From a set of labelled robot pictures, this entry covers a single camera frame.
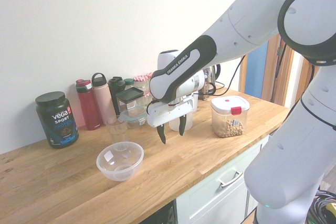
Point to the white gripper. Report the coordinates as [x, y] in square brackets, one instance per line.
[168, 113]

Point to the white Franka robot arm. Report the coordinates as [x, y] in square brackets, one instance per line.
[249, 24]

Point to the pink water bottle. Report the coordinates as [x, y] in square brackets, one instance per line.
[103, 98]

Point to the dark red water bottle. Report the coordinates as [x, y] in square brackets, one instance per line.
[88, 108]

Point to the glass container with teal lid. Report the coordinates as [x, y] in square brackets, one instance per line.
[134, 117]

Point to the jar with red checked lid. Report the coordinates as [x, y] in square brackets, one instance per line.
[147, 98]
[141, 82]

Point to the clear canister with black lid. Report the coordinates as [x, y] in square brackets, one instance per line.
[130, 96]

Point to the clear drinking glass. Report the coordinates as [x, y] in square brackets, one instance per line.
[117, 134]

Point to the cereal container with white lid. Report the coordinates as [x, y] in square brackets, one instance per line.
[229, 119]

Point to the clear plastic bowl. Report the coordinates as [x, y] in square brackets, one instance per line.
[119, 165]

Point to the glass jar with green lid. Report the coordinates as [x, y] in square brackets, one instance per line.
[129, 82]

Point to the glass electric kettle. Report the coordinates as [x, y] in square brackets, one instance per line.
[210, 77]

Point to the black shaker bottle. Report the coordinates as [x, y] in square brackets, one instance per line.
[116, 85]

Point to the pale green cabinet drawer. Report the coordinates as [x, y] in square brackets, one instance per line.
[210, 200]

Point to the black built-in appliance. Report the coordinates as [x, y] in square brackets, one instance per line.
[161, 214]

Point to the black Vega protein tub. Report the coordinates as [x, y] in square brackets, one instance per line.
[57, 121]

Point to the wooden door frame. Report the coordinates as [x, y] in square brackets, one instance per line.
[278, 77]

